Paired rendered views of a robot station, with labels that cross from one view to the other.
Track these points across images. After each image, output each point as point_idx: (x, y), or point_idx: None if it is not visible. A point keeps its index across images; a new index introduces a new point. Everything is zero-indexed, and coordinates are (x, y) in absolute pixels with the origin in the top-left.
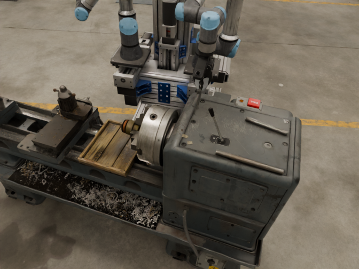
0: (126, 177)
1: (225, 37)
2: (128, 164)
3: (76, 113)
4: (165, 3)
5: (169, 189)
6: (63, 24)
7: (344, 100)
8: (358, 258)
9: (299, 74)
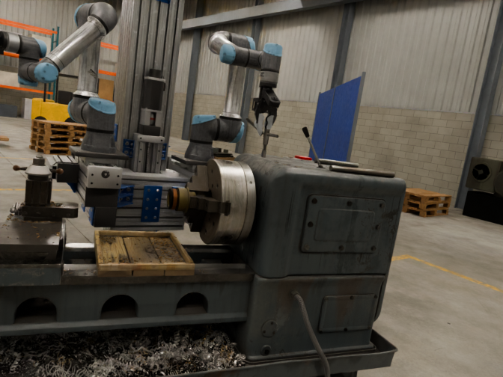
0: (191, 280)
1: (232, 115)
2: (188, 257)
3: (61, 207)
4: (153, 81)
5: (277, 256)
6: None
7: None
8: (421, 375)
9: (221, 244)
